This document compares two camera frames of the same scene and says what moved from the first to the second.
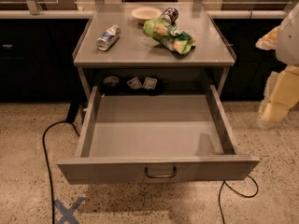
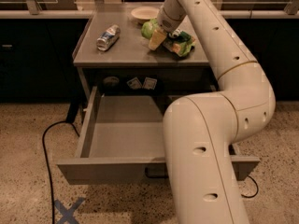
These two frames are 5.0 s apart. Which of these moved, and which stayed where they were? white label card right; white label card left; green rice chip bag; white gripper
Moved: white gripper
Stayed: white label card left; white label card right; green rice chip bag
